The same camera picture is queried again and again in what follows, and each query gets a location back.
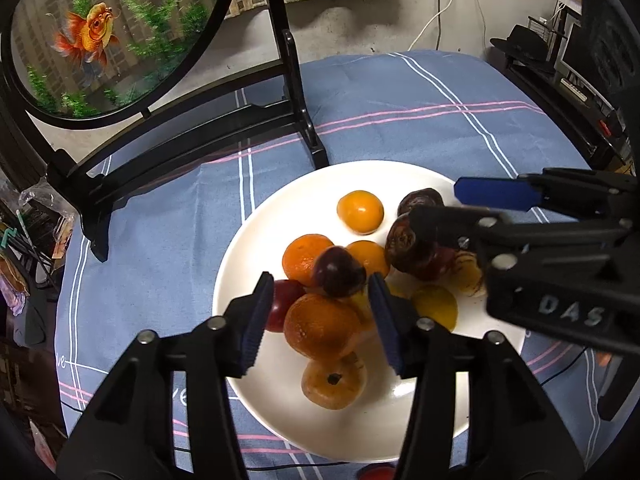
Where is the small dark purple fruit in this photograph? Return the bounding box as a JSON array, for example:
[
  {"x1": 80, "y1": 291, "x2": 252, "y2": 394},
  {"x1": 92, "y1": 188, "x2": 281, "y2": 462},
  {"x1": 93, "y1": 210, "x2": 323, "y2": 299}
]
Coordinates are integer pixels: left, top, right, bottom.
[{"x1": 397, "y1": 187, "x2": 445, "y2": 218}]

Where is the dark red round fruit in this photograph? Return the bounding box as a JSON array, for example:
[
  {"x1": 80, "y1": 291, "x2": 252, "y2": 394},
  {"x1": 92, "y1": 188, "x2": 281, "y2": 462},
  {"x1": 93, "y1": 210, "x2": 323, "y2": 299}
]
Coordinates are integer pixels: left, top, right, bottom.
[{"x1": 425, "y1": 245, "x2": 458, "y2": 281}]

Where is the dark plum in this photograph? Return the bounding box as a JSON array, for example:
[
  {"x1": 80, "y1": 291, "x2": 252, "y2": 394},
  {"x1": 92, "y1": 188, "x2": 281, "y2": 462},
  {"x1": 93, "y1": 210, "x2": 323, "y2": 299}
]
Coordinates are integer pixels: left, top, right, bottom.
[{"x1": 312, "y1": 246, "x2": 367, "y2": 298}]

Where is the black desk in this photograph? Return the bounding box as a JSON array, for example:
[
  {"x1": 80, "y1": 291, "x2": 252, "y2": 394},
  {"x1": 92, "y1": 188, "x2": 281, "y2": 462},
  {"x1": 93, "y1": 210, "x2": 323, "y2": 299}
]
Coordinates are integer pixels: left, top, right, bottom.
[{"x1": 490, "y1": 35, "x2": 640, "y2": 173}]

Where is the white oval plate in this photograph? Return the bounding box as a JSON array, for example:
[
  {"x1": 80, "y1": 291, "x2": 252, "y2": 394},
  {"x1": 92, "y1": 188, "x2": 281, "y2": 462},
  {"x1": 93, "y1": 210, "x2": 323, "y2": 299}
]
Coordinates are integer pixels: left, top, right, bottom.
[{"x1": 212, "y1": 160, "x2": 526, "y2": 463}]

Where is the red plum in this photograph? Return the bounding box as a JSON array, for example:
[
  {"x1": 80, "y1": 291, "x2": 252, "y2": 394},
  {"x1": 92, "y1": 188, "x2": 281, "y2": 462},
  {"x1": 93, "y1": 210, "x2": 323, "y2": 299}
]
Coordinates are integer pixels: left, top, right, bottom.
[{"x1": 265, "y1": 279, "x2": 307, "y2": 333}]

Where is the large orange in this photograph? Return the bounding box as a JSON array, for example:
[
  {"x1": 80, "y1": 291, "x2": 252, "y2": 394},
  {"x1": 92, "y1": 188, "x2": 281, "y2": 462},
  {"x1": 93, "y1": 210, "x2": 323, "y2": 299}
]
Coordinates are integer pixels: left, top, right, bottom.
[{"x1": 283, "y1": 292, "x2": 368, "y2": 361}]

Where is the medium orange mandarin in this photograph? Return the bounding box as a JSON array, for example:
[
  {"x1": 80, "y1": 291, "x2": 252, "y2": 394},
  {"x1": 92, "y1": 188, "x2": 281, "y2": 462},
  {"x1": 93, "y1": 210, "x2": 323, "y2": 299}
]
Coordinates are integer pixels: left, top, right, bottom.
[{"x1": 282, "y1": 234, "x2": 333, "y2": 291}]

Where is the thin black cable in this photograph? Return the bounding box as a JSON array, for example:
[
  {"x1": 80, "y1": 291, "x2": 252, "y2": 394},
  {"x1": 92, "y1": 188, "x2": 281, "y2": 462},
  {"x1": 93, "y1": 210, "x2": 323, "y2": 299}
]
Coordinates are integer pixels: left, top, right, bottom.
[{"x1": 535, "y1": 347, "x2": 588, "y2": 386}]

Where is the beige passion fruit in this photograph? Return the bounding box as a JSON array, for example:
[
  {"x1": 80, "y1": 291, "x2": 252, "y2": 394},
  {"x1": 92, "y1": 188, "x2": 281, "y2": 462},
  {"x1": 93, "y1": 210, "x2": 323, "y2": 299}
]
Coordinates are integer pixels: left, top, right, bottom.
[{"x1": 450, "y1": 250, "x2": 487, "y2": 297}]

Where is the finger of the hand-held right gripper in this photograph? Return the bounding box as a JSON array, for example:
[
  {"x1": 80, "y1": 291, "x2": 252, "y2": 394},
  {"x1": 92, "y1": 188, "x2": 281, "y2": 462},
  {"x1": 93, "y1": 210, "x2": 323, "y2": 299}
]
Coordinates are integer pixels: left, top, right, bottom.
[
  {"x1": 452, "y1": 167, "x2": 636, "y2": 221},
  {"x1": 407, "y1": 205, "x2": 631, "y2": 271}
]

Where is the blue plaid tablecloth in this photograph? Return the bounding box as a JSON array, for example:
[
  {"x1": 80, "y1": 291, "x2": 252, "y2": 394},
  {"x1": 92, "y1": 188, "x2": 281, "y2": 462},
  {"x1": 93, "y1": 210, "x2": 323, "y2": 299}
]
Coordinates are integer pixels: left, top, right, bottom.
[{"x1": 55, "y1": 50, "x2": 621, "y2": 480}]

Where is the red cherry tomato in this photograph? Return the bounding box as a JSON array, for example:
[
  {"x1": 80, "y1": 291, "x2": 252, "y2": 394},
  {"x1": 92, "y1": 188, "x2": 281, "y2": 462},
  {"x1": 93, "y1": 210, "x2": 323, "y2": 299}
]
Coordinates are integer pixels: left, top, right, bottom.
[{"x1": 357, "y1": 464, "x2": 398, "y2": 480}]

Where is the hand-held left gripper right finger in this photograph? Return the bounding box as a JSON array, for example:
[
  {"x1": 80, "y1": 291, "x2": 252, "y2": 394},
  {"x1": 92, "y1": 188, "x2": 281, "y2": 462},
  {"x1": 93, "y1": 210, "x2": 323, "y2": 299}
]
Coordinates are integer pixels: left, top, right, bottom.
[{"x1": 367, "y1": 272, "x2": 586, "y2": 480}]

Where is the small orange mandarin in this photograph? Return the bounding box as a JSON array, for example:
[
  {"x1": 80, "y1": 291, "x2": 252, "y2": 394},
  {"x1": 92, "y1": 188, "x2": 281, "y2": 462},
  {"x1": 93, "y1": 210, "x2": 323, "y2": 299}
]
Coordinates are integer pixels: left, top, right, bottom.
[{"x1": 336, "y1": 190, "x2": 385, "y2": 235}]

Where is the white cable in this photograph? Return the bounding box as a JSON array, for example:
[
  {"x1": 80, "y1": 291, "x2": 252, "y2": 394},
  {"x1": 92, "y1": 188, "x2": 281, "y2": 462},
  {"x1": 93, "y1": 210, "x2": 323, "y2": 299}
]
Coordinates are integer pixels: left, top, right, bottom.
[{"x1": 410, "y1": 0, "x2": 458, "y2": 52}]

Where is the black hat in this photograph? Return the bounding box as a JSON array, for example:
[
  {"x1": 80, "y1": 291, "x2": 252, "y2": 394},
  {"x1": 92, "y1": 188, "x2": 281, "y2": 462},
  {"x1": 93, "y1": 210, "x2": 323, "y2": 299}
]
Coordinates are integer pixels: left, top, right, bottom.
[{"x1": 490, "y1": 24, "x2": 556, "y2": 63}]

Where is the small smooth orange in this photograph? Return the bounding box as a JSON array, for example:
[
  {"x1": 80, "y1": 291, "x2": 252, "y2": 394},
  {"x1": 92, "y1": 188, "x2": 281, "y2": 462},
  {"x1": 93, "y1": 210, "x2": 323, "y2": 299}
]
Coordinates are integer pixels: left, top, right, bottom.
[{"x1": 345, "y1": 240, "x2": 391, "y2": 281}]

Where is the dark brown mangosteen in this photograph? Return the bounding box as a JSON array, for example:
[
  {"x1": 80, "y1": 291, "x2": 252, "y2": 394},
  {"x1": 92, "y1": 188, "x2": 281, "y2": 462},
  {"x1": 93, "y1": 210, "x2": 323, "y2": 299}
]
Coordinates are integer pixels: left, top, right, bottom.
[{"x1": 385, "y1": 212, "x2": 453, "y2": 281}]

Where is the clear plastic bag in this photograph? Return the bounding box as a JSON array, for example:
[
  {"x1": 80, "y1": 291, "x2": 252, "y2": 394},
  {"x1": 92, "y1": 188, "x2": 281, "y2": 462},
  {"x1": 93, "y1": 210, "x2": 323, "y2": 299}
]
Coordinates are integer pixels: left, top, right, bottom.
[{"x1": 20, "y1": 182, "x2": 76, "y2": 221}]

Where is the yellow-green citrus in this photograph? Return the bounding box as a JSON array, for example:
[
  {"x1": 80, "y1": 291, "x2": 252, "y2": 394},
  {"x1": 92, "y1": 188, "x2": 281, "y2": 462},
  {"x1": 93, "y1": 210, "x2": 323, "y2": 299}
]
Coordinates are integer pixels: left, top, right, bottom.
[{"x1": 411, "y1": 284, "x2": 459, "y2": 333}]

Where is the round goldfish screen with stand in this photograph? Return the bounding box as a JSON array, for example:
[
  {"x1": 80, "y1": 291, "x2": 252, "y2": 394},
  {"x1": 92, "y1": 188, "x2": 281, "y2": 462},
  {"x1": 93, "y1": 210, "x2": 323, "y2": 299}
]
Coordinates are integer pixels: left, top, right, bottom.
[{"x1": 0, "y1": 0, "x2": 331, "y2": 263}]

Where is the flat beige fruit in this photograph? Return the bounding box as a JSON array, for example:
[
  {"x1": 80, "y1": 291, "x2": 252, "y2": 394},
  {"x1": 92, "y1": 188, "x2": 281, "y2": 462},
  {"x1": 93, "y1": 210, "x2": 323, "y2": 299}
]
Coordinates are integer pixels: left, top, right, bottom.
[{"x1": 301, "y1": 352, "x2": 367, "y2": 410}]

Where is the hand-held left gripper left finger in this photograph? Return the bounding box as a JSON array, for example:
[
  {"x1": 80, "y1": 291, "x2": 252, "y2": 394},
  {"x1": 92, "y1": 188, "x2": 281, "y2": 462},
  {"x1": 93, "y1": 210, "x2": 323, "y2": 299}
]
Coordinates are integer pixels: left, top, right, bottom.
[{"x1": 57, "y1": 271, "x2": 276, "y2": 480}]

